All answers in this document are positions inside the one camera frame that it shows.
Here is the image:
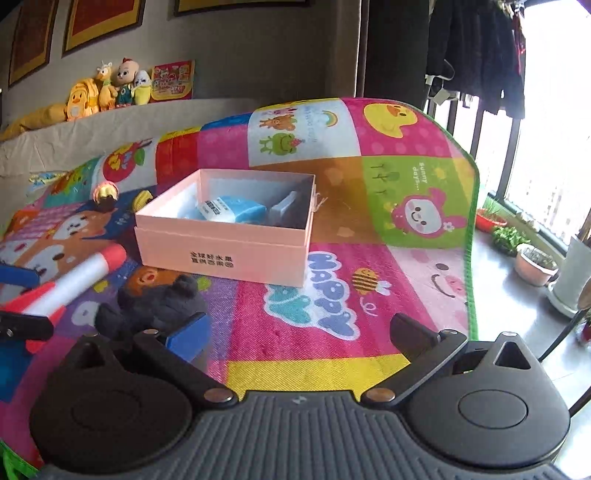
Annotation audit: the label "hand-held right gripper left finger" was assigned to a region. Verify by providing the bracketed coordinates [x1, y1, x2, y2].
[65, 312, 239, 408]

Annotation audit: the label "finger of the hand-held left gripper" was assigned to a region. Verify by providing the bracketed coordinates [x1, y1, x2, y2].
[0, 264, 41, 291]
[0, 310, 55, 343]

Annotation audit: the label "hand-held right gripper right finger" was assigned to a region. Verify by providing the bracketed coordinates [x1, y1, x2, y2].
[361, 313, 534, 409]

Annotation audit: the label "black plush toy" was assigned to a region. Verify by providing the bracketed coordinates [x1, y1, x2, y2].
[95, 274, 211, 343]

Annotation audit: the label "red white toy rocket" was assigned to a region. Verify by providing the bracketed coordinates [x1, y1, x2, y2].
[0, 243, 127, 355]

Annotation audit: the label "pink cardboard box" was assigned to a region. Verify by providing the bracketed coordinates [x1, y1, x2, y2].
[134, 168, 317, 288]

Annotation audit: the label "blue white pouch packet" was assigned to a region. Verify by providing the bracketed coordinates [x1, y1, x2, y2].
[182, 193, 269, 225]

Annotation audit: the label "white usb hub device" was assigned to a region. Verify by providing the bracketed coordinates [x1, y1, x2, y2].
[269, 191, 302, 228]

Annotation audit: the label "colourful cartoon play mat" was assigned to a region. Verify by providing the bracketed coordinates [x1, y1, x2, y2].
[0, 97, 481, 480]

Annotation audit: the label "pink white plant pot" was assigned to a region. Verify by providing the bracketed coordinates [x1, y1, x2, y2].
[514, 244, 559, 288]

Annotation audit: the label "small green leafy plant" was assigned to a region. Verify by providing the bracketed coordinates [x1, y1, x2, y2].
[491, 225, 531, 258]

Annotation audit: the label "red pot with grass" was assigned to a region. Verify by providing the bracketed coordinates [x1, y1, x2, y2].
[475, 196, 508, 233]

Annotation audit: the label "potted palm white pot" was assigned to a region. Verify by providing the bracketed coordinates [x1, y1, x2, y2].
[549, 235, 591, 319]

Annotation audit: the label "yellow duck plush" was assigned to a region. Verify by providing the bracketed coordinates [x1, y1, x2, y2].
[0, 78, 100, 140]

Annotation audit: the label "beige sofa cushion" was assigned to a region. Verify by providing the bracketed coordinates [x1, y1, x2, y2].
[0, 97, 259, 179]

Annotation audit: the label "black window railing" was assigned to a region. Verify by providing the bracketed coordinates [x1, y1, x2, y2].
[422, 76, 591, 259]

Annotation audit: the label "orange deer plush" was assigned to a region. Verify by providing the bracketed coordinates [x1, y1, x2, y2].
[95, 61, 119, 112]

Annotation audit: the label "baby doll plush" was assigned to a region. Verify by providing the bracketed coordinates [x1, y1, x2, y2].
[113, 58, 137, 109]

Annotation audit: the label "banana plush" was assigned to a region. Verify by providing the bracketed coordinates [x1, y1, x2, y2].
[133, 69, 153, 106]

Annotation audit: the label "gold framed red picture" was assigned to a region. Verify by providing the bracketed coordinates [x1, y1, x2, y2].
[173, 0, 311, 17]
[62, 0, 147, 57]
[8, 0, 60, 88]

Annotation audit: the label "red picture card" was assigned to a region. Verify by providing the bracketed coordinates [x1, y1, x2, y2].
[150, 60, 195, 102]

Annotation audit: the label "dark hanging clothes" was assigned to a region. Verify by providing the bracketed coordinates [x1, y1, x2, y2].
[425, 0, 527, 121]

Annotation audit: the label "dark curtain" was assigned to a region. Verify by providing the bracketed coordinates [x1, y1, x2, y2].
[355, 0, 432, 110]

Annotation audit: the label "black chair frame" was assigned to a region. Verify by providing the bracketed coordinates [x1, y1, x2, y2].
[538, 307, 591, 416]

